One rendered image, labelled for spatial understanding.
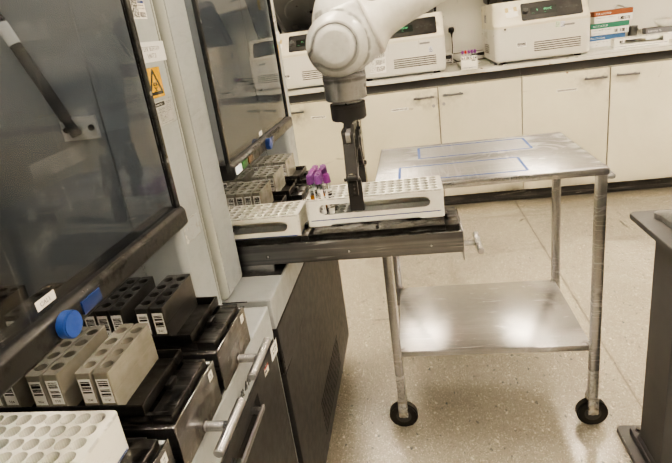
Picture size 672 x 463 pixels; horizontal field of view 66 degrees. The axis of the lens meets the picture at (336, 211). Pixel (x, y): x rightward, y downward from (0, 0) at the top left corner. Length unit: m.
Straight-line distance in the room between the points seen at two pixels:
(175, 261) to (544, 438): 1.27
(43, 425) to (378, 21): 0.74
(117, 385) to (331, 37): 0.59
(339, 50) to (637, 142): 3.05
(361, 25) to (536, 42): 2.65
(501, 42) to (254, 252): 2.56
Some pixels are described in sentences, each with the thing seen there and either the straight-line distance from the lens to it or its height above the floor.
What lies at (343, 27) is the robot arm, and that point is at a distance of 0.86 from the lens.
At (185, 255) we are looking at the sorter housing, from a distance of 0.93.
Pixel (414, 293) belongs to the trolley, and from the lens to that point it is 1.96.
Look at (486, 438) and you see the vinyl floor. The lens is 1.79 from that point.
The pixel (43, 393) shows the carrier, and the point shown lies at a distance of 0.78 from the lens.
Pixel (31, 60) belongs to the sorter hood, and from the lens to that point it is 0.65.
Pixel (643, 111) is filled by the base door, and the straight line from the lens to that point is 3.72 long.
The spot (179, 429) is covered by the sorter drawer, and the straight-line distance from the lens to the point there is 0.72.
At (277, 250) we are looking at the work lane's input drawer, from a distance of 1.16.
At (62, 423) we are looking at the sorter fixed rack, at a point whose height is 0.86.
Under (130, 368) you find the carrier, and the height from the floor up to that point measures 0.85.
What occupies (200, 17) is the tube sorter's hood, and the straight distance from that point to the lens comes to 1.10.
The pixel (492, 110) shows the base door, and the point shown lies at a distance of 3.47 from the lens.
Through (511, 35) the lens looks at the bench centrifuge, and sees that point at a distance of 3.45.
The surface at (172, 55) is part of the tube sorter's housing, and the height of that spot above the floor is 1.23.
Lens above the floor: 1.23
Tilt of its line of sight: 19 degrees down
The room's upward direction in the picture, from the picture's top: 8 degrees counter-clockwise
